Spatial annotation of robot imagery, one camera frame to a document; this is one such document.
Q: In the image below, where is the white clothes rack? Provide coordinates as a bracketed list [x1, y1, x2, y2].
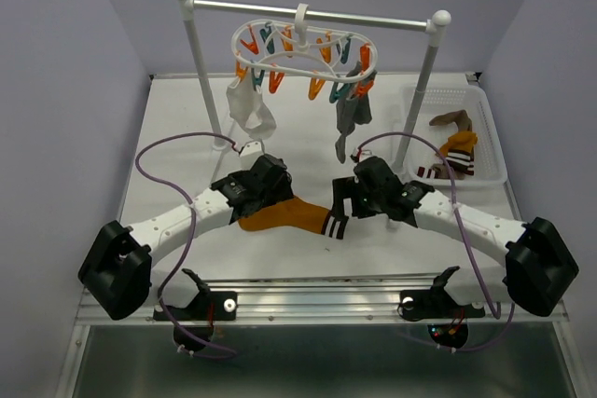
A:
[172, 0, 452, 175]

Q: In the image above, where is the striped maroon white sock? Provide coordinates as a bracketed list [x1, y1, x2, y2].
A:
[416, 163, 475, 180]

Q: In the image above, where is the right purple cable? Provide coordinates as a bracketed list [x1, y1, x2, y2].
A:
[356, 130, 517, 355]

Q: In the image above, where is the purple cable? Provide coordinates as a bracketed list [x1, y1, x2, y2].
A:
[356, 130, 517, 355]
[134, 131, 242, 360]

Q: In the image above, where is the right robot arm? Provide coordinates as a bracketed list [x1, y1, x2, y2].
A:
[331, 156, 579, 319]

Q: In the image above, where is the brown beige sock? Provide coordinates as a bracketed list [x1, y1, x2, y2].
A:
[429, 109, 473, 132]

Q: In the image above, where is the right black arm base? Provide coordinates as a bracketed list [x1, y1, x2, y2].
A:
[397, 267, 485, 322]

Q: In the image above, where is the white clip hanger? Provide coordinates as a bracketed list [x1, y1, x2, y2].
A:
[230, 4, 378, 103]

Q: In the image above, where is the mustard yellow sock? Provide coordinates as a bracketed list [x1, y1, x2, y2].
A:
[439, 131, 478, 168]
[238, 197, 348, 240]

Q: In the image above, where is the grey sock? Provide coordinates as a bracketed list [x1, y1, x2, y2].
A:
[335, 99, 357, 164]
[343, 83, 372, 133]

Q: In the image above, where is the white plastic basket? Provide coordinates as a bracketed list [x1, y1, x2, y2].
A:
[393, 83, 507, 189]

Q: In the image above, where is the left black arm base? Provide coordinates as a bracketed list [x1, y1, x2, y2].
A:
[163, 268, 238, 322]

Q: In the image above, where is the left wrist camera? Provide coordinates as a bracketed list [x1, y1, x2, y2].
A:
[238, 141, 264, 170]

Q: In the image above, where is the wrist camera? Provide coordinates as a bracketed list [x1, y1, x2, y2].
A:
[238, 141, 264, 170]
[350, 147, 373, 164]

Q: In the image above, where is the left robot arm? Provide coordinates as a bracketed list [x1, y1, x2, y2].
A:
[77, 154, 293, 321]

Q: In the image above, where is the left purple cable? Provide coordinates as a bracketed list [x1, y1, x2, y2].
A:
[134, 131, 242, 360]

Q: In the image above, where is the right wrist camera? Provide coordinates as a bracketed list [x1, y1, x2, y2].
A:
[350, 147, 373, 164]

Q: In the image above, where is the aluminium rail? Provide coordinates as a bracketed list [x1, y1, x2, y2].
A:
[75, 276, 569, 326]

